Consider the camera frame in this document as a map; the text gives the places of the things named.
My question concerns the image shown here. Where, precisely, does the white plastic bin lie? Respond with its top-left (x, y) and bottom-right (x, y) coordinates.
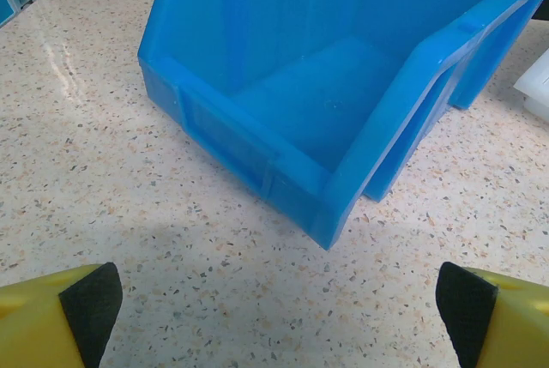
top-left (513, 48), bottom-right (549, 120)

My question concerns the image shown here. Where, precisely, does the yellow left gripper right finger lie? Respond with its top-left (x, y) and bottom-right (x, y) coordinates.
top-left (436, 261), bottom-right (549, 368)

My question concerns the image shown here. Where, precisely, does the blue plastic bin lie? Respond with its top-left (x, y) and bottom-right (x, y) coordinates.
top-left (136, 0), bottom-right (549, 251)

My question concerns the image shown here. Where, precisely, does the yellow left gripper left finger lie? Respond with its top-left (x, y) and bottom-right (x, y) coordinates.
top-left (0, 262), bottom-right (124, 368)

